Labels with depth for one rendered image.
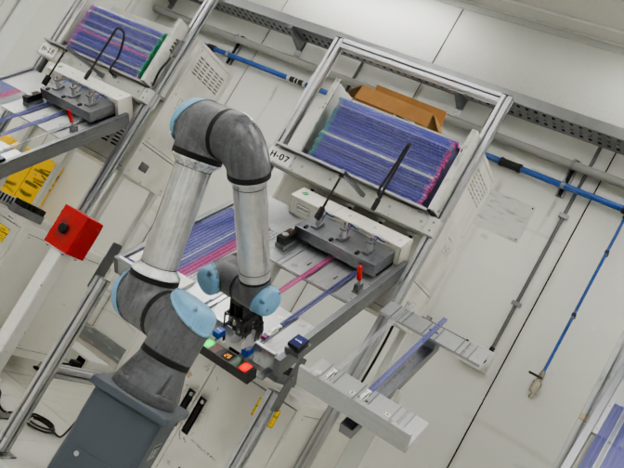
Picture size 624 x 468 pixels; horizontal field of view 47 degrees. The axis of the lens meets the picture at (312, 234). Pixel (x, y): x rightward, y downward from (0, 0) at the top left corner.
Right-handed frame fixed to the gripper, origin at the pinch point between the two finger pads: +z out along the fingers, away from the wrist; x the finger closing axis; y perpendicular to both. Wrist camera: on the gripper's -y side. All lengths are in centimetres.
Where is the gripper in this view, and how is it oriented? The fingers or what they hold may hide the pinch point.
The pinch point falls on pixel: (247, 344)
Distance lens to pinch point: 206.9
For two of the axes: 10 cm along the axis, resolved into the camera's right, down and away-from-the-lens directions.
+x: 7.9, 4.0, -4.6
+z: -1.2, 8.4, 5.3
